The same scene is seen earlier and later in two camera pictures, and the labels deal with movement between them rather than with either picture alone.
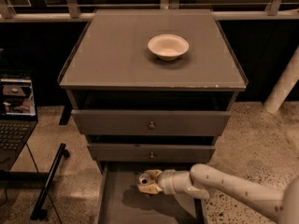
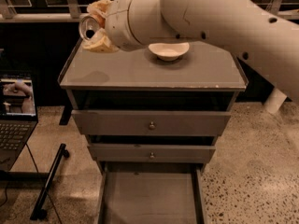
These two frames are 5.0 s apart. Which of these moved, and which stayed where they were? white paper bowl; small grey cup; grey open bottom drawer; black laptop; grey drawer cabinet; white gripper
Moved: white gripper; small grey cup
Stayed: black laptop; white paper bowl; grey drawer cabinet; grey open bottom drawer
